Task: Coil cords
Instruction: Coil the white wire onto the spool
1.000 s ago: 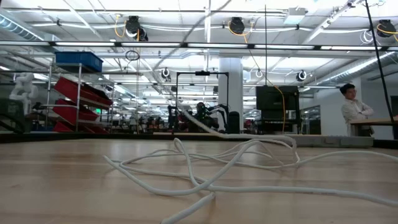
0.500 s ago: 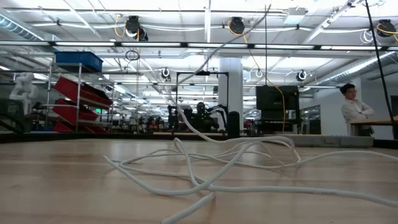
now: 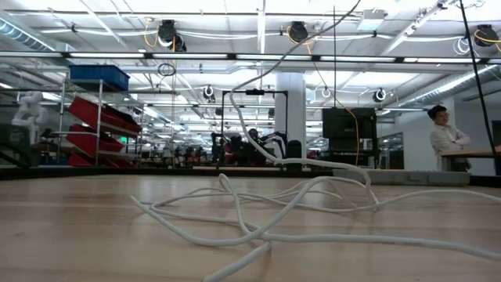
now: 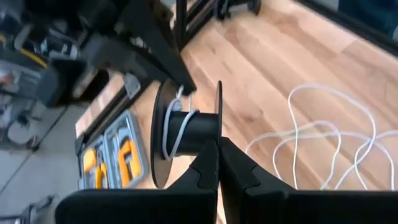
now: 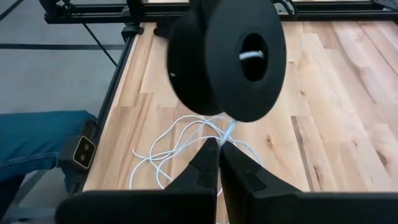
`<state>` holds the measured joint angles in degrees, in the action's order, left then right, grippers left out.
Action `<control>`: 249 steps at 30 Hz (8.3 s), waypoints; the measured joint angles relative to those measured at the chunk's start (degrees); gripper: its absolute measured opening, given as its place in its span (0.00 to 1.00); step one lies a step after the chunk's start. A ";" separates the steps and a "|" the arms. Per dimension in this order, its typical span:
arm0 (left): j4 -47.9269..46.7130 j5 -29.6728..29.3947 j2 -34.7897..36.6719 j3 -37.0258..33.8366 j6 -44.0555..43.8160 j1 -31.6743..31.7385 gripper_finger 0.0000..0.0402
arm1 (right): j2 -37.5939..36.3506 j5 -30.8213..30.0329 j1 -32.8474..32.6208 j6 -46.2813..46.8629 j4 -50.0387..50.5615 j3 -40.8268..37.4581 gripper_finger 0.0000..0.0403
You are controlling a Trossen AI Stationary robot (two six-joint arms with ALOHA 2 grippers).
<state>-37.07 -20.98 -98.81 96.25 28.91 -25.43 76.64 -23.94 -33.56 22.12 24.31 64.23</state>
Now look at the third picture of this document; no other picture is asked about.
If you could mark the thin black slanted pole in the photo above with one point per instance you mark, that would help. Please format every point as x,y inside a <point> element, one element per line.
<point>478,78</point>

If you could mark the small black ceiling reel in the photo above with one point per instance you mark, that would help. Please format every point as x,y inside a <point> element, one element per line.
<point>208,93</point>
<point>379,95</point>

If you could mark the black metal table frame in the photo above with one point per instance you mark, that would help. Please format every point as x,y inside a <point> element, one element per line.
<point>78,172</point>

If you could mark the black tower stand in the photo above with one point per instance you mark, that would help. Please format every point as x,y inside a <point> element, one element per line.
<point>294,154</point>

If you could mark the white building column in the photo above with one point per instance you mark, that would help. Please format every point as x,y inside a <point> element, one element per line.
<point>289,102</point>

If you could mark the white robot figure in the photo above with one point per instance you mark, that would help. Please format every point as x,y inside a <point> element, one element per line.
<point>31,113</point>

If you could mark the wooden desk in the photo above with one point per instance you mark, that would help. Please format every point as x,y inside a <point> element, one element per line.
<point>469,153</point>

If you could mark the black monitor on stand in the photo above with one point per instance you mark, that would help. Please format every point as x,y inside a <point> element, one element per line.
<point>344,123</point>

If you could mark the black distant rig frame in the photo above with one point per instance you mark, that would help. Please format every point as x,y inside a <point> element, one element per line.
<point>255,92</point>

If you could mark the blue storage bin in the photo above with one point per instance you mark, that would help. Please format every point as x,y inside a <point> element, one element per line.
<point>98,74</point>

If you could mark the shelf rack red bins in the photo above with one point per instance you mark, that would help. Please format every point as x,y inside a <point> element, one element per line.
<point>90,113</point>

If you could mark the thin black vertical pole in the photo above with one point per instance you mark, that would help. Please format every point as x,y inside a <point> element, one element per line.
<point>335,58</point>

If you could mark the distant black robot arms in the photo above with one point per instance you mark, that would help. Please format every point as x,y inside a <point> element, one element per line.
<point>219,147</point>

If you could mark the long ceiling light strip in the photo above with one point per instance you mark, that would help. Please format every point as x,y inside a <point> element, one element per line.
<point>188,56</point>

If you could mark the person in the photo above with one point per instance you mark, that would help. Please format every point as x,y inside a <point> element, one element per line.
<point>446,141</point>
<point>254,150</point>

